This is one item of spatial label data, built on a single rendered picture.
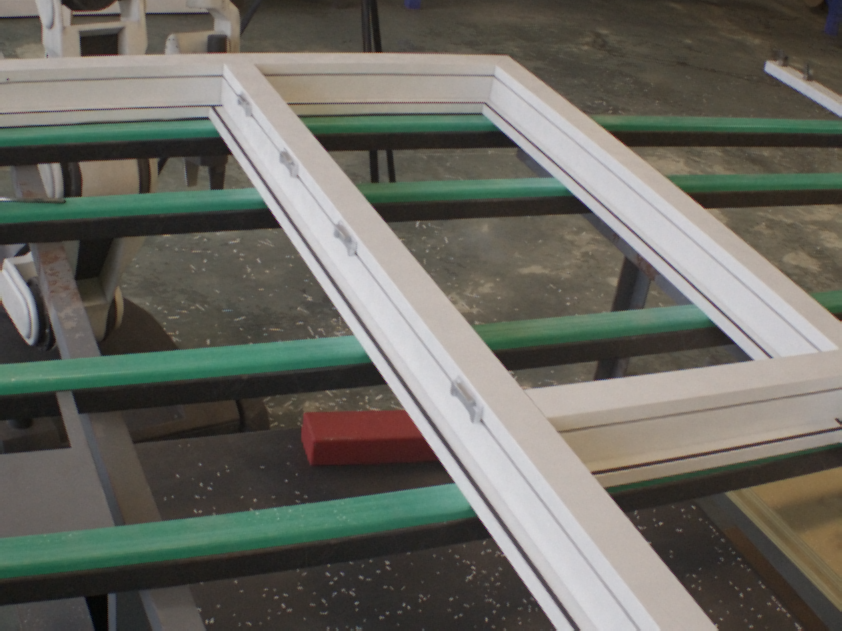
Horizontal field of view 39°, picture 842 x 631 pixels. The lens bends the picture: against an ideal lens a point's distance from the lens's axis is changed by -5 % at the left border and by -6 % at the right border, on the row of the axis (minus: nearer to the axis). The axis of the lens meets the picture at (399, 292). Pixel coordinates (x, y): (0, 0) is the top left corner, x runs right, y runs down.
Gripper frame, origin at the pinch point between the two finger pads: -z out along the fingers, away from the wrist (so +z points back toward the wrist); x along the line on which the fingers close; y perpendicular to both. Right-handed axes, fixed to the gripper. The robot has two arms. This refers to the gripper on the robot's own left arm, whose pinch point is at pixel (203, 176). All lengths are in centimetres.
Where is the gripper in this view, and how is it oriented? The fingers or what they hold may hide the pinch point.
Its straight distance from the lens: 225.5
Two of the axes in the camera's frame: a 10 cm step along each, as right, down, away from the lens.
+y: 8.3, -1.6, 5.4
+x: 5.6, 2.9, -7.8
